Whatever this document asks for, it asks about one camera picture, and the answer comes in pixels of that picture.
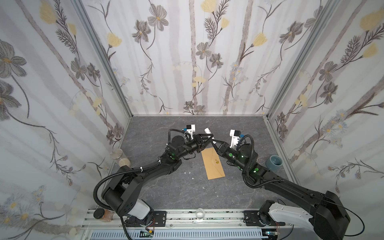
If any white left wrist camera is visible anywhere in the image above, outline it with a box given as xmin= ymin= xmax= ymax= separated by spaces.
xmin=183 ymin=124 xmax=196 ymax=141

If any teal ceramic cup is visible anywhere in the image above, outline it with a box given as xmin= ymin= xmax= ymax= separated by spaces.
xmin=266 ymin=155 xmax=283 ymax=172

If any beige round ball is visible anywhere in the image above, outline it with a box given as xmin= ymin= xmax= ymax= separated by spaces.
xmin=119 ymin=158 xmax=132 ymax=168

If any aluminium corner frame post left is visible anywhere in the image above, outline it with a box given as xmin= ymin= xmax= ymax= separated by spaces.
xmin=71 ymin=0 xmax=134 ymax=120

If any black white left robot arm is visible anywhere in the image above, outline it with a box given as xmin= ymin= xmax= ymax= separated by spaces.
xmin=93 ymin=134 xmax=214 ymax=225

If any brown jar black lid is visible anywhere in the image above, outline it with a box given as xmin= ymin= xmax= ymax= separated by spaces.
xmin=93 ymin=208 xmax=114 ymax=222

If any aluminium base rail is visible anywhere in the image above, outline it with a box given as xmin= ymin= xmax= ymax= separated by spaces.
xmin=80 ymin=208 xmax=329 ymax=232

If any clear glass jar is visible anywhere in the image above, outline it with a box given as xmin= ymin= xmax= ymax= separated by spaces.
xmin=110 ymin=149 xmax=124 ymax=162

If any tan paper envelope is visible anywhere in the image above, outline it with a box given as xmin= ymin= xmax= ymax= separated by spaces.
xmin=201 ymin=148 xmax=225 ymax=180

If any aluminium corner frame post right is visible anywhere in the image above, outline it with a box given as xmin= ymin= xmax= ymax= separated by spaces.
xmin=266 ymin=0 xmax=340 ymax=120

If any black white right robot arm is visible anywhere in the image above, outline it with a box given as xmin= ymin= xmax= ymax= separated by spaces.
xmin=212 ymin=140 xmax=351 ymax=240

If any clear glass dome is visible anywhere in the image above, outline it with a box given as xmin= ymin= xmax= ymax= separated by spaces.
xmin=196 ymin=208 xmax=206 ymax=220

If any white vented cable duct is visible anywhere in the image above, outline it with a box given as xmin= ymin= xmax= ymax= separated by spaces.
xmin=89 ymin=229 xmax=269 ymax=240

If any white glue stick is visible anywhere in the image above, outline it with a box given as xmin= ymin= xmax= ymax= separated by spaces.
xmin=205 ymin=128 xmax=216 ymax=144

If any aluminium corner frame post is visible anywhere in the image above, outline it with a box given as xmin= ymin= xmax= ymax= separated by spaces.
xmin=266 ymin=0 xmax=340 ymax=120
xmin=71 ymin=0 xmax=134 ymax=120

